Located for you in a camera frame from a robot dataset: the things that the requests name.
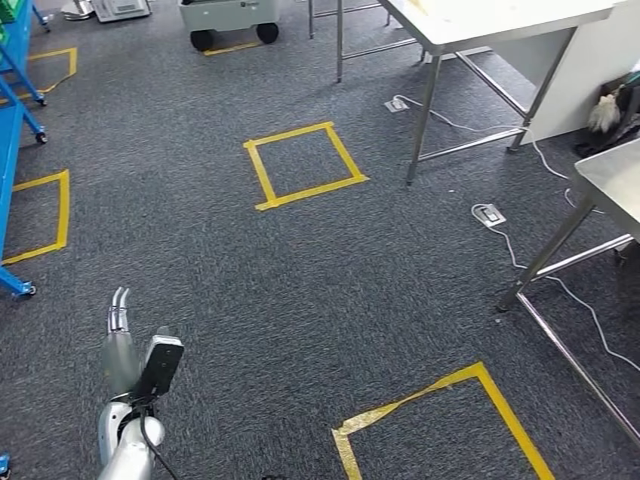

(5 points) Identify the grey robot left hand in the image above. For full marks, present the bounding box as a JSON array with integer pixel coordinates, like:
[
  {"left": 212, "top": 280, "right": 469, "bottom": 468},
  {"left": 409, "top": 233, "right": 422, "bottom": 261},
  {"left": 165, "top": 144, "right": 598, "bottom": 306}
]
[{"left": 101, "top": 286, "right": 143, "bottom": 399}]

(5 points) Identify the steel workbench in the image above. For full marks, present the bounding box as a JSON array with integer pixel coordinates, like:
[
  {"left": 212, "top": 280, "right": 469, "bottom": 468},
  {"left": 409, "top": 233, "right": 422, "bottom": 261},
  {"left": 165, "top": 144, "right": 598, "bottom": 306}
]
[{"left": 496, "top": 137, "right": 640, "bottom": 445}]

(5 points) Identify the yellow floor tape square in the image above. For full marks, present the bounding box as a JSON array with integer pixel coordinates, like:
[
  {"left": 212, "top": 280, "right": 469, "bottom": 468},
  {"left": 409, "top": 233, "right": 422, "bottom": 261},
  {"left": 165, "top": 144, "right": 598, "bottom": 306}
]
[
  {"left": 332, "top": 360, "right": 556, "bottom": 480},
  {"left": 0, "top": 46, "right": 78, "bottom": 107}
]

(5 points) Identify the yellow floor tape strip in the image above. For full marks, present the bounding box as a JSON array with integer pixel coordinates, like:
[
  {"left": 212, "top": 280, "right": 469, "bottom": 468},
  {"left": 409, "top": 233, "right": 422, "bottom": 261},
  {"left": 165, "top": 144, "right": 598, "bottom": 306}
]
[{"left": 202, "top": 40, "right": 263, "bottom": 57}]

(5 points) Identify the white flat device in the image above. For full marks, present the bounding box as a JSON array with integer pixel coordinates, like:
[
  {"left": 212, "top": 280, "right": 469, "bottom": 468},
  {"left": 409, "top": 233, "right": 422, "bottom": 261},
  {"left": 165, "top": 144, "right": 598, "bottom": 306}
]
[{"left": 90, "top": 0, "right": 152, "bottom": 24}]

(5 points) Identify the chrome round base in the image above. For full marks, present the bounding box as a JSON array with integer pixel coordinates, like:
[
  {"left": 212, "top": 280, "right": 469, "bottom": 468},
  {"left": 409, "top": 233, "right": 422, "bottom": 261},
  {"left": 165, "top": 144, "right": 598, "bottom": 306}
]
[{"left": 60, "top": 0, "right": 96, "bottom": 21}]

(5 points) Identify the white wheeled cart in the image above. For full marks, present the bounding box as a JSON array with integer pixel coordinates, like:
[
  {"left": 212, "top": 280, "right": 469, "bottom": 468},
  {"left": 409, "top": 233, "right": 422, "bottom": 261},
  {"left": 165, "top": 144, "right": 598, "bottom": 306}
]
[{"left": 177, "top": 0, "right": 281, "bottom": 53}]

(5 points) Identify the white-top steel table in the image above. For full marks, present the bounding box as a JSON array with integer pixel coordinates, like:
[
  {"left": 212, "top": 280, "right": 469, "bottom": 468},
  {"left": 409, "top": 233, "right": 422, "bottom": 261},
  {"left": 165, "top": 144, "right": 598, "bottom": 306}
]
[{"left": 377, "top": 0, "right": 640, "bottom": 187}]

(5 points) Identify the white fluffy duster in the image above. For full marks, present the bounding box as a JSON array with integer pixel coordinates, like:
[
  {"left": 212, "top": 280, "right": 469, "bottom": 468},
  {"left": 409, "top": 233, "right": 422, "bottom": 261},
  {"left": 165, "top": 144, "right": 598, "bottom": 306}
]
[{"left": 587, "top": 84, "right": 626, "bottom": 134}]

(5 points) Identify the black bag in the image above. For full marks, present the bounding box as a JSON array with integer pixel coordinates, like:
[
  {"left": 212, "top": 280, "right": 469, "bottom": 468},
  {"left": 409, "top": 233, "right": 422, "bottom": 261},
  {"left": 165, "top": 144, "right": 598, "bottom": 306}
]
[{"left": 574, "top": 62, "right": 640, "bottom": 159}]

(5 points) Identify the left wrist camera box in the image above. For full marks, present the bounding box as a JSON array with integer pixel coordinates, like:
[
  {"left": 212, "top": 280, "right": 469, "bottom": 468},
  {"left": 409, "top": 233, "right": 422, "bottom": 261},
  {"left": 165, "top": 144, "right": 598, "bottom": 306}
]
[{"left": 136, "top": 334, "right": 185, "bottom": 400}]

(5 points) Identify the black camera cable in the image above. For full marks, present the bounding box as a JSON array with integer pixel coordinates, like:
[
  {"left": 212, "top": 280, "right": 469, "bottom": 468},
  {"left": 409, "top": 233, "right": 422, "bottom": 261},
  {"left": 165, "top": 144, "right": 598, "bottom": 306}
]
[{"left": 139, "top": 405, "right": 180, "bottom": 480}]

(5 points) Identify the steel table frame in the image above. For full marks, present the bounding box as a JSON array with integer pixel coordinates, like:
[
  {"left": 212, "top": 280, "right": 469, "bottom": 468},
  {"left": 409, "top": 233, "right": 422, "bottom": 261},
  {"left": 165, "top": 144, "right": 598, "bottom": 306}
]
[{"left": 307, "top": 0, "right": 421, "bottom": 84}]

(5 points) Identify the white power cable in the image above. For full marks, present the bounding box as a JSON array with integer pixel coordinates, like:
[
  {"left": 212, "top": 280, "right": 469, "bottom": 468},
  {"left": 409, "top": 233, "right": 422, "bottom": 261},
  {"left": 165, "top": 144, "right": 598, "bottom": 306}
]
[
  {"left": 492, "top": 225, "right": 640, "bottom": 374},
  {"left": 392, "top": 94, "right": 571, "bottom": 181}
]

